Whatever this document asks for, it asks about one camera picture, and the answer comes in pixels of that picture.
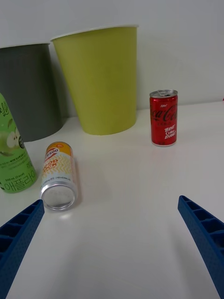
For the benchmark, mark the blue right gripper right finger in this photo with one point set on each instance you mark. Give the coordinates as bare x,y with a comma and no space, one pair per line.
207,236

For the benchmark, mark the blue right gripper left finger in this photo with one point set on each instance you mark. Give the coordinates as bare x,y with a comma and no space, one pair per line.
18,238

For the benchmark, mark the orange and white drink can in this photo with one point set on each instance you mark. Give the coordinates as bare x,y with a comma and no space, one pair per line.
58,170

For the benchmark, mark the green plastic bottle black cap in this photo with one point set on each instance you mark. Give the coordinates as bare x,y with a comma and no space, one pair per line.
14,158

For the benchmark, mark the red drink can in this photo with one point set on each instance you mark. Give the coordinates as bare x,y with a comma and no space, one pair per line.
163,116

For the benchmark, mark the grey plastic waste bin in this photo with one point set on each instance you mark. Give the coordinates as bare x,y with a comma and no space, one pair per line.
28,93

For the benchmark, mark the yellow-green plastic waste bin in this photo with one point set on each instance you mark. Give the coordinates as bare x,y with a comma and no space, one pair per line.
102,81

